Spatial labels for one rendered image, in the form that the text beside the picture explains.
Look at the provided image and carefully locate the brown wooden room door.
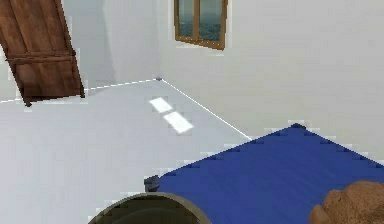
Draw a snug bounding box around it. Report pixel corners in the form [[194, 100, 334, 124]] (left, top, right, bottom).
[[0, 0, 86, 108]]

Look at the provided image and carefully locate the brown teddy bear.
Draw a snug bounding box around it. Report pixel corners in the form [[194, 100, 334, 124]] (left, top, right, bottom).
[[308, 180, 384, 224]]

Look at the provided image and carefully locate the wooden framed window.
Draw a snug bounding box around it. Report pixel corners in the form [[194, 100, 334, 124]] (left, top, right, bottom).
[[173, 0, 229, 51]]

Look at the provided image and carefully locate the grey round bin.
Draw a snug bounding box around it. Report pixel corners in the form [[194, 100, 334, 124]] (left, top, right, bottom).
[[87, 191, 212, 224]]

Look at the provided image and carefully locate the blue bed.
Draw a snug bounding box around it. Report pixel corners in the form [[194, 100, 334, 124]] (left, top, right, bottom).
[[143, 122, 384, 224]]

